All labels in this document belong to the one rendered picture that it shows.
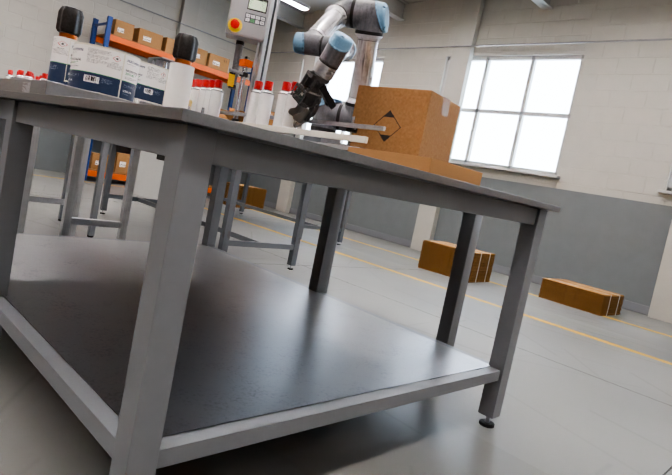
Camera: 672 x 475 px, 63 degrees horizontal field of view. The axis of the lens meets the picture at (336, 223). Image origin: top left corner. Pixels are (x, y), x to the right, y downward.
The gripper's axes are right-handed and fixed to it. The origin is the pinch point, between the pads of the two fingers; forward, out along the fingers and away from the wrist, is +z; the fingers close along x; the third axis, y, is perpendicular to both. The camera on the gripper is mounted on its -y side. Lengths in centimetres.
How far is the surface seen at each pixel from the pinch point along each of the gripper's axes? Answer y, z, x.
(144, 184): -226, 347, -450
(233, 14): 0, -10, -69
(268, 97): 1.5, 1.4, -20.1
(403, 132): -17.9, -20.2, 27.8
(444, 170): 7, -28, 65
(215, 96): 2, 20, -50
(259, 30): -10, -10, -61
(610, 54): -536, -112, -186
